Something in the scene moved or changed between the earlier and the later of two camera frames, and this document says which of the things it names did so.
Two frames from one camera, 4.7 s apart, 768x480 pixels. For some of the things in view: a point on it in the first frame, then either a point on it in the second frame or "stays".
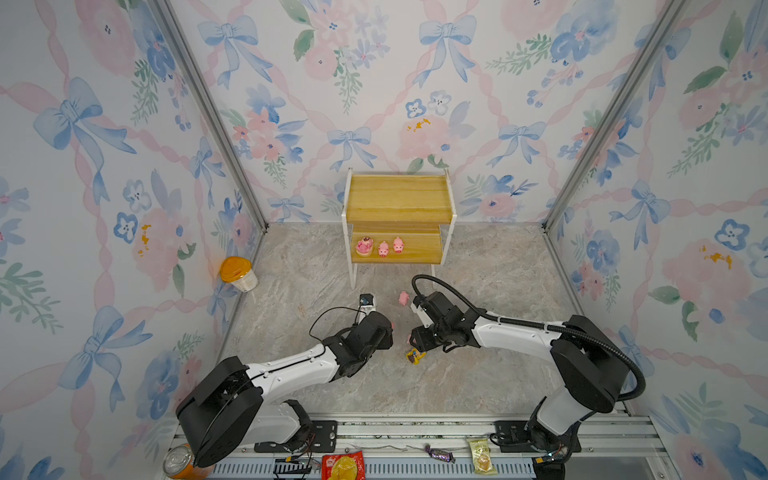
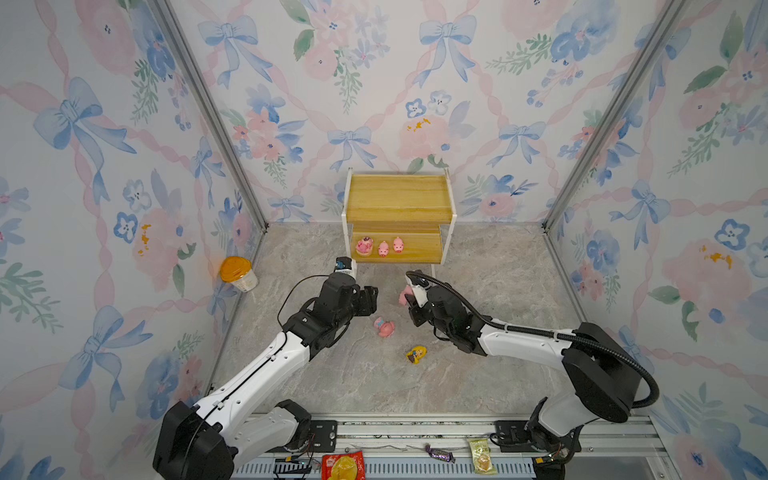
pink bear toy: (364, 246) stays
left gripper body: (386, 342) → (344, 317)
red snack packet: (345, 466) stays
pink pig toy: (398, 245) stays
